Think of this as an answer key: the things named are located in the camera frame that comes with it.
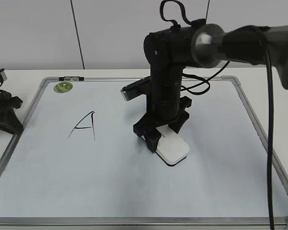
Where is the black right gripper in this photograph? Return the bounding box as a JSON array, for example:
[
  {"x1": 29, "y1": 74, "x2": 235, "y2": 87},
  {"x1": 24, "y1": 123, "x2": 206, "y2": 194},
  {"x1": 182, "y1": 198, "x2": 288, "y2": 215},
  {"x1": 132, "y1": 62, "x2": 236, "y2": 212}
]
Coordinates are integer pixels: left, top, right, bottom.
[{"x1": 133, "y1": 96, "x2": 192, "y2": 152}]

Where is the white board with aluminium frame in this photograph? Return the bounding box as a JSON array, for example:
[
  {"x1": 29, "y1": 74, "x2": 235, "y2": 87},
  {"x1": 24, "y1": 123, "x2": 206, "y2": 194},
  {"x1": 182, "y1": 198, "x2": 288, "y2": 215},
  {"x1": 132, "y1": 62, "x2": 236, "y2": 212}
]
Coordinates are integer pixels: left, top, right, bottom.
[{"x1": 0, "y1": 75, "x2": 288, "y2": 230}]

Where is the round green sticker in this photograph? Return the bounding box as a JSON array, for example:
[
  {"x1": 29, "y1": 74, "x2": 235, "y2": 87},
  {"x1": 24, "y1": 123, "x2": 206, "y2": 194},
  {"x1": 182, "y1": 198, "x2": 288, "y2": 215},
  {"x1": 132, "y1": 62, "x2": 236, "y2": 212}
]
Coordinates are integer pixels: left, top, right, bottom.
[{"x1": 53, "y1": 81, "x2": 73, "y2": 93}]

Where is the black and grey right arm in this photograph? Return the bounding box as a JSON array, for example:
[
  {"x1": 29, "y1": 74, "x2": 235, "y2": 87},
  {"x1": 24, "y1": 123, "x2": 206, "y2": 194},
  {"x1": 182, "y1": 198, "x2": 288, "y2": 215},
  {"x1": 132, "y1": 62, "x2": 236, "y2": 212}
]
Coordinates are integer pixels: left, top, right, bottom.
[{"x1": 123, "y1": 19, "x2": 288, "y2": 151}]

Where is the black cable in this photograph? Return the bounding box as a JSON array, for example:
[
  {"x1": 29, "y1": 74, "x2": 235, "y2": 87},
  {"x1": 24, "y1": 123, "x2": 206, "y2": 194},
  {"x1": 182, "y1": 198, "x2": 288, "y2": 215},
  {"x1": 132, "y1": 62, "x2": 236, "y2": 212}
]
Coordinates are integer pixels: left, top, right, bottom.
[{"x1": 159, "y1": 0, "x2": 279, "y2": 230}]

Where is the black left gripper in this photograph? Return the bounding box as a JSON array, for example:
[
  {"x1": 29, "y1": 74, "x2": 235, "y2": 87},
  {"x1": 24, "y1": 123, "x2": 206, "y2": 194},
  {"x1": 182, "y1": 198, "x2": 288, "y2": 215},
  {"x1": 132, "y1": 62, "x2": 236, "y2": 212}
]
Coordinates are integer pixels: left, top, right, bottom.
[{"x1": 0, "y1": 90, "x2": 24, "y2": 134}]

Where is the black and silver hanger clip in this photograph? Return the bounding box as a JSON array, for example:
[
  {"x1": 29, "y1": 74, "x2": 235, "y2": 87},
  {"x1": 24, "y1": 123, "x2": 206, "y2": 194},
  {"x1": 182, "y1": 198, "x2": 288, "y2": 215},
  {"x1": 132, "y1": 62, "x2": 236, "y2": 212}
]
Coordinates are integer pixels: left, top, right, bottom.
[{"x1": 59, "y1": 76, "x2": 84, "y2": 81}]

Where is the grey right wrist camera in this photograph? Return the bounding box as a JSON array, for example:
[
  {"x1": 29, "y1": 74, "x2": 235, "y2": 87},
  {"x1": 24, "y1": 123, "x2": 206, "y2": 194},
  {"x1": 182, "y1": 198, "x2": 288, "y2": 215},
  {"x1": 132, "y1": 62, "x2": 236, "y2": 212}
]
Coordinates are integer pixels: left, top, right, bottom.
[{"x1": 120, "y1": 76, "x2": 151, "y2": 101}]

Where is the white rectangular board eraser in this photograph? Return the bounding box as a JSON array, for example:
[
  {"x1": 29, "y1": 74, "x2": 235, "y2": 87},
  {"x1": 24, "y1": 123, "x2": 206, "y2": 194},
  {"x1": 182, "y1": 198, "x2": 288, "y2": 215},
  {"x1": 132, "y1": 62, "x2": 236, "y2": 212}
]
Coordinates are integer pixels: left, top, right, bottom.
[{"x1": 156, "y1": 126, "x2": 190, "y2": 166}]

